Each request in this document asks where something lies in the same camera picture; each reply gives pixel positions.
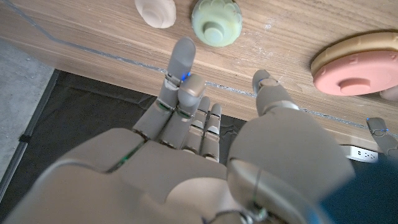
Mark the blue right wrist connector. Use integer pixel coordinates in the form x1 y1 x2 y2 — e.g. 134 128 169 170
320 155 398 224

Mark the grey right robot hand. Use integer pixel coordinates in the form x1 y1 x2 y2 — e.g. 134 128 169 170
4 36 356 224

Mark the sage green disc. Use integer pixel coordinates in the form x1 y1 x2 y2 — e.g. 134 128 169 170
191 0 243 48

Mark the dusty pink disc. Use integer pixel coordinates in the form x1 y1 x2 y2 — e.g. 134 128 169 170
379 85 398 102

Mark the black backdrop curtain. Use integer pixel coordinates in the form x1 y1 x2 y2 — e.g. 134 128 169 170
0 70 249 218

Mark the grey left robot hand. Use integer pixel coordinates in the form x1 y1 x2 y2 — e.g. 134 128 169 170
366 117 398 159

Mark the white power strip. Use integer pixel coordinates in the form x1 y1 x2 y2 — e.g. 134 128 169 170
340 144 379 163

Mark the coral red disc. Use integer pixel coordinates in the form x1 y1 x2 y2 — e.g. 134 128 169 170
313 50 398 96

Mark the large orange disc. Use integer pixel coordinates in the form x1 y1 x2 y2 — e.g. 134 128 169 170
310 30 398 77

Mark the black backdrop stand pole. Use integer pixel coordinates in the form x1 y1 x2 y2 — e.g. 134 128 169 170
0 70 60 200

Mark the small cream disc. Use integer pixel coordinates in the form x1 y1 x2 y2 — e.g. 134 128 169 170
134 0 177 29

